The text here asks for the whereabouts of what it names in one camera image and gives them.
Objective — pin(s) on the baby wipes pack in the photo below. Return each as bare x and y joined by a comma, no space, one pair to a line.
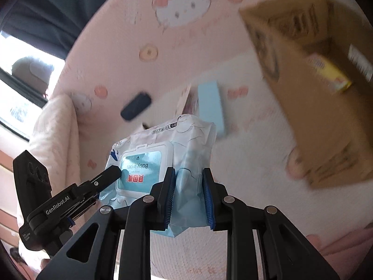
180,148

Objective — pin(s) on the pink cartoon printed blanket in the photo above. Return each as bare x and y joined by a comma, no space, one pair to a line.
186,64

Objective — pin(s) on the cardboard box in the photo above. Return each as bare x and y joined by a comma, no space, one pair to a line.
314,87

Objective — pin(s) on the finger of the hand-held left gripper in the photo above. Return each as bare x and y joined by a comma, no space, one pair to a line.
108,176

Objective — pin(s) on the pink printed card packet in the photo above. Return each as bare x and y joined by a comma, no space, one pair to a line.
186,102

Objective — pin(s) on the black cloth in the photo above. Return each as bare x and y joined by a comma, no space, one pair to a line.
52,14

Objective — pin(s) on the black oval case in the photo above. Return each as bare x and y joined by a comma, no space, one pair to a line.
136,106

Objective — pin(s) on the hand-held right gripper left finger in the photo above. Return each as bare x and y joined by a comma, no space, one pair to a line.
170,193

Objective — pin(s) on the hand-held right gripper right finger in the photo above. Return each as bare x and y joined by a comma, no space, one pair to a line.
208,196

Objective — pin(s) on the light blue rectangular box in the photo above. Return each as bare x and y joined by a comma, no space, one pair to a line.
212,108

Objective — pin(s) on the beige pillow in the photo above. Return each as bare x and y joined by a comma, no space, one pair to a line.
32,71

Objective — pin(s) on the yellow box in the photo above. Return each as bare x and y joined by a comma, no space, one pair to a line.
330,71

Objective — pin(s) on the cream fluffy blanket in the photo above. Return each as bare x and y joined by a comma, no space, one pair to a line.
52,140

